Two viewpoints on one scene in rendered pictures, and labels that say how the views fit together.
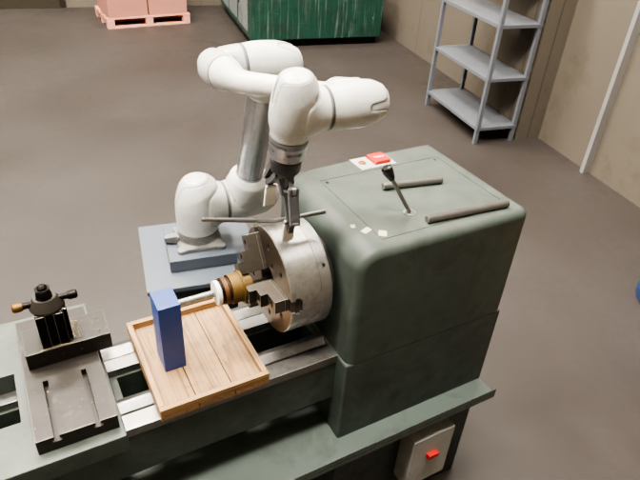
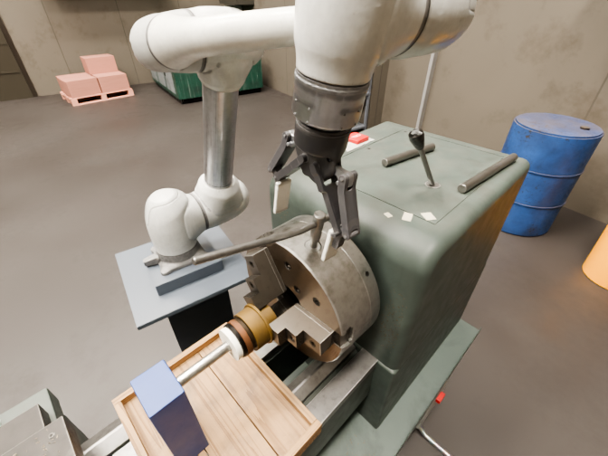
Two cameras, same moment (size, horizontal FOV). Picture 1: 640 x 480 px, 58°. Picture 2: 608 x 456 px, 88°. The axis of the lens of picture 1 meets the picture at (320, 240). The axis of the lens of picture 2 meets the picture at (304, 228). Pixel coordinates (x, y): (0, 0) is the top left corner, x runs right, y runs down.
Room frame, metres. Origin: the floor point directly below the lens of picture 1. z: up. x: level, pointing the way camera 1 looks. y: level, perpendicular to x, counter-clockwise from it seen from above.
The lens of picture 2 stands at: (0.84, 0.22, 1.63)
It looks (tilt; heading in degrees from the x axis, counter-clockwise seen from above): 37 degrees down; 346
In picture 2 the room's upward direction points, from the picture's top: straight up
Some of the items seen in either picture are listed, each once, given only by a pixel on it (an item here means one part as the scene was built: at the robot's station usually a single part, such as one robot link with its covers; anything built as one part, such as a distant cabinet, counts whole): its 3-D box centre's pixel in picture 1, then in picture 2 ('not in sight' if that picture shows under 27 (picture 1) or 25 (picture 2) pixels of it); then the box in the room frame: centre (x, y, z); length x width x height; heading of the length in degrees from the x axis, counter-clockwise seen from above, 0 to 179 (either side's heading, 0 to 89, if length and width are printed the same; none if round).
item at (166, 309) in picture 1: (168, 330); (173, 416); (1.15, 0.39, 1.00); 0.08 x 0.06 x 0.23; 31
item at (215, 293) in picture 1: (196, 298); (204, 363); (1.19, 0.32, 1.08); 0.13 x 0.07 x 0.07; 121
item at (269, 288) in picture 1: (272, 297); (308, 331); (1.21, 0.12, 1.09); 0.12 x 0.11 x 0.05; 31
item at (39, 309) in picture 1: (45, 301); not in sight; (1.08, 0.67, 1.14); 0.08 x 0.08 x 0.03
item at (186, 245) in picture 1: (193, 233); (173, 251); (1.86, 0.49, 0.83); 0.22 x 0.18 x 0.06; 111
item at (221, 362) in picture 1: (195, 351); (214, 416); (1.18, 0.33, 0.89); 0.36 x 0.30 x 0.04; 31
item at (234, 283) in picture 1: (234, 288); (252, 327); (1.25, 0.23, 1.08); 0.09 x 0.09 x 0.09; 31
